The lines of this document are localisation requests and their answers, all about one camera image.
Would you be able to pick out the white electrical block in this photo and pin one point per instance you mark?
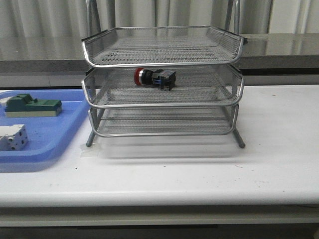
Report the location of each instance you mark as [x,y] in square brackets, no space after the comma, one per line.
[13,137]

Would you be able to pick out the blue plastic tray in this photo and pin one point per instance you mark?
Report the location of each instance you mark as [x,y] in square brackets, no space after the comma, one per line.
[48,137]

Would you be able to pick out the green and beige block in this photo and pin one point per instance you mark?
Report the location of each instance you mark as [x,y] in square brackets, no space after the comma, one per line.
[24,105]

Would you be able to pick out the red emergency stop button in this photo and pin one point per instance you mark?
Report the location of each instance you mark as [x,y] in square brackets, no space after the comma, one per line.
[160,78]

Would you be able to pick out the silver mesh top tray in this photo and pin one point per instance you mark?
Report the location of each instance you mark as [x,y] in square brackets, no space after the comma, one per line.
[129,47]

